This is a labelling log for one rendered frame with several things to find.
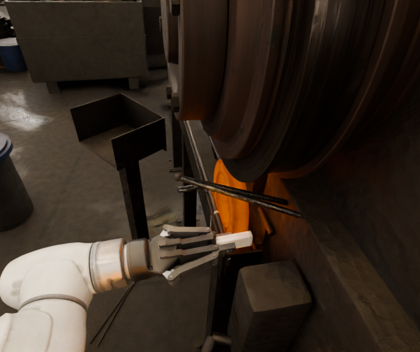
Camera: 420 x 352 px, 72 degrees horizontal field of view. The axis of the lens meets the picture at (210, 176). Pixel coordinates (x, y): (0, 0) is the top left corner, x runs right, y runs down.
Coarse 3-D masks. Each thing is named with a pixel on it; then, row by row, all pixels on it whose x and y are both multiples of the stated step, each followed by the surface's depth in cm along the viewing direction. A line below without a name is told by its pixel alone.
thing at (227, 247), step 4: (224, 244) 56; (228, 244) 56; (232, 244) 55; (220, 248) 55; (224, 248) 55; (228, 248) 55; (232, 248) 55; (212, 252) 54; (216, 252) 54; (220, 252) 55; (224, 252) 55; (228, 252) 56; (216, 260) 53
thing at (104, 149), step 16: (112, 96) 109; (80, 112) 103; (96, 112) 108; (112, 112) 113; (128, 112) 114; (144, 112) 105; (80, 128) 106; (96, 128) 111; (112, 128) 116; (128, 128) 116; (144, 128) 94; (160, 128) 99; (96, 144) 106; (112, 144) 87; (128, 144) 92; (144, 144) 97; (160, 144) 103; (112, 160) 98; (128, 160) 95; (128, 176) 110; (128, 192) 115; (128, 208) 124; (144, 208) 126; (144, 224) 132; (128, 240) 145
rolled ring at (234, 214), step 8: (216, 168) 67; (224, 168) 60; (216, 176) 68; (224, 176) 60; (224, 184) 70; (232, 184) 56; (240, 184) 57; (216, 200) 71; (224, 200) 71; (232, 200) 56; (240, 200) 56; (224, 208) 70; (232, 208) 56; (240, 208) 56; (248, 208) 56; (224, 216) 69; (232, 216) 57; (240, 216) 56; (248, 216) 57; (224, 224) 66; (232, 224) 57; (240, 224) 57; (232, 232) 58; (240, 232) 58
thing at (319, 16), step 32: (320, 0) 20; (352, 0) 22; (384, 0) 22; (320, 32) 21; (352, 32) 23; (288, 64) 25; (320, 64) 24; (352, 64) 24; (288, 96) 26; (320, 96) 26; (352, 96) 27; (288, 128) 27; (320, 128) 29; (224, 160) 52; (256, 160) 35; (288, 160) 34
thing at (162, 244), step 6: (210, 234) 57; (162, 240) 55; (168, 240) 56; (174, 240) 56; (180, 240) 56; (186, 240) 56; (192, 240) 56; (198, 240) 56; (204, 240) 56; (162, 246) 55; (168, 246) 55; (180, 246) 56; (186, 246) 56; (192, 246) 56; (198, 246) 57
